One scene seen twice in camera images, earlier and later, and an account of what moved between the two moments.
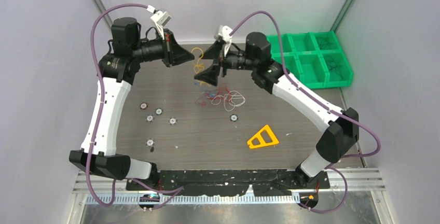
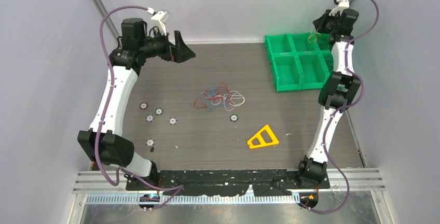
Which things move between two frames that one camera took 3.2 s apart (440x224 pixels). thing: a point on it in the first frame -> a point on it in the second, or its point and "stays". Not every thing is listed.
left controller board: x=152 y=197 stays
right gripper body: x=223 y=62 -> x=328 y=23
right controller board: x=308 y=199 stays
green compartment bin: x=316 y=58 stays
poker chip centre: x=172 y=121 stays
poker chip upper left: x=159 y=111 stays
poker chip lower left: x=150 y=142 stays
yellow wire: x=199 y=67 -> x=314 y=35
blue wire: x=210 y=94 -> x=208 y=96
